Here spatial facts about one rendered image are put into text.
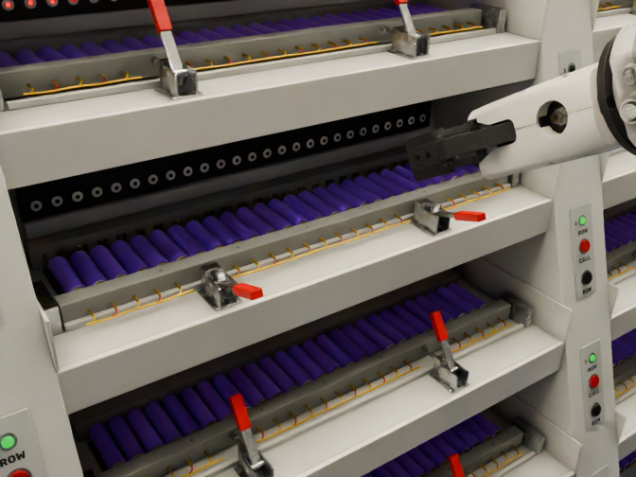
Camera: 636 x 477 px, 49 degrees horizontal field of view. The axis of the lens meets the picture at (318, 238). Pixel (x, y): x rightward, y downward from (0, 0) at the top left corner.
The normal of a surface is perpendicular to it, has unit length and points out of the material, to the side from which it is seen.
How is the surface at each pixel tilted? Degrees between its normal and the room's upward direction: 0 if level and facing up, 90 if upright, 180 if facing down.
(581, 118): 81
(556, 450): 90
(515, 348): 18
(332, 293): 108
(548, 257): 90
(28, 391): 90
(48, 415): 90
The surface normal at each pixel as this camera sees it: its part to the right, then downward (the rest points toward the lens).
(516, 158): -0.74, 0.42
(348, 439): 0.02, -0.88
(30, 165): 0.57, 0.40
